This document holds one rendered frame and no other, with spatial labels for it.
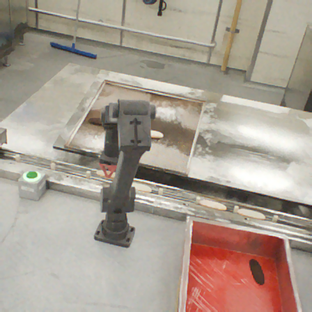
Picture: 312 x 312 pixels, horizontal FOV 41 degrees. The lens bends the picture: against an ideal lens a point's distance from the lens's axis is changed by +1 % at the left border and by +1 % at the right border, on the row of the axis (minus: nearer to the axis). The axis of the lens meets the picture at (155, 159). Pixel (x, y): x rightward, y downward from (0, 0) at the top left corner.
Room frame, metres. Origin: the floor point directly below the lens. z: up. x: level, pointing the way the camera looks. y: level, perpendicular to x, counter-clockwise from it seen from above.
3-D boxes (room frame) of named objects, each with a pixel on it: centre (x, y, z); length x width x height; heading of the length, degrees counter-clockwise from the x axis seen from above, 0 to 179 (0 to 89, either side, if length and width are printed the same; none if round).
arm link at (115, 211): (1.00, 0.10, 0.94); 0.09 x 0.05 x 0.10; 15
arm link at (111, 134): (1.23, 0.16, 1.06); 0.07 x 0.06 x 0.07; 15
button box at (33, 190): (1.12, 0.41, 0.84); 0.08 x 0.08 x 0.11; 83
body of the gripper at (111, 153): (1.22, 0.16, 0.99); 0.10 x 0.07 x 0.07; 173
